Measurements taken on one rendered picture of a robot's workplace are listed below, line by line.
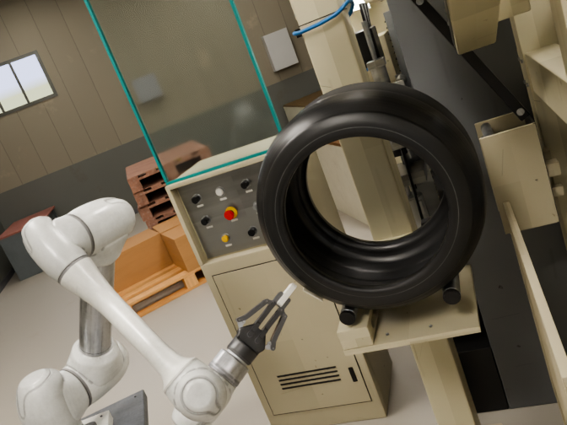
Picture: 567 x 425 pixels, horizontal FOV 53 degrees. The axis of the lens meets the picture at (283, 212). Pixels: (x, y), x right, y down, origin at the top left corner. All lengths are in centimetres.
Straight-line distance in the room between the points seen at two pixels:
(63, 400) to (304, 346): 103
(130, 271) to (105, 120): 445
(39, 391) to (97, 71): 773
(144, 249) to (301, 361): 298
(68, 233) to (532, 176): 126
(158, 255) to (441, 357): 366
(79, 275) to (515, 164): 120
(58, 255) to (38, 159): 795
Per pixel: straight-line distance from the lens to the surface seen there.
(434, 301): 171
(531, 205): 174
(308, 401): 267
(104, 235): 162
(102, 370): 200
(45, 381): 194
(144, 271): 530
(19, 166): 952
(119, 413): 221
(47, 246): 155
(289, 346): 251
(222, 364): 144
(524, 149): 169
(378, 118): 132
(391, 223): 182
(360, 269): 171
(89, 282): 152
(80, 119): 936
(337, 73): 171
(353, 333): 158
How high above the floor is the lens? 162
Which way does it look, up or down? 15 degrees down
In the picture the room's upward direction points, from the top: 21 degrees counter-clockwise
